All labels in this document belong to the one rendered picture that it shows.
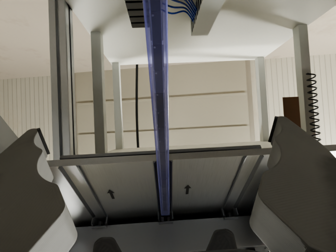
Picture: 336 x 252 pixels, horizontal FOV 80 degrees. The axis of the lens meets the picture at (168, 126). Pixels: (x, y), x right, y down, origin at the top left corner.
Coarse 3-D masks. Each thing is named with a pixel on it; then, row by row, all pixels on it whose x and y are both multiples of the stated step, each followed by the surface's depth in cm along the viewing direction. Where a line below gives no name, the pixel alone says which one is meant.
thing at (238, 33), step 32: (96, 0) 48; (192, 0) 50; (224, 0) 50; (256, 0) 51; (288, 0) 51; (320, 0) 52; (128, 32) 63; (224, 32) 67; (256, 32) 68; (288, 32) 69
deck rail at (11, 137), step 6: (0, 120) 24; (0, 126) 24; (6, 126) 25; (0, 132) 24; (6, 132) 25; (12, 132) 26; (0, 138) 24; (6, 138) 25; (12, 138) 26; (0, 144) 24; (6, 144) 25; (0, 150) 24
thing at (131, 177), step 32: (64, 160) 24; (96, 160) 24; (128, 160) 24; (192, 160) 24; (224, 160) 25; (256, 160) 25; (64, 192) 28; (96, 192) 29; (128, 192) 29; (192, 192) 30; (224, 192) 31; (256, 192) 32
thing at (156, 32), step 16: (144, 0) 11; (160, 0) 11; (144, 16) 12; (160, 16) 12; (160, 32) 12; (160, 48) 13; (160, 64) 14; (160, 80) 15; (160, 96) 16; (160, 112) 17; (160, 128) 18; (160, 144) 20; (160, 160) 22; (160, 176) 24; (160, 192) 27; (160, 208) 31
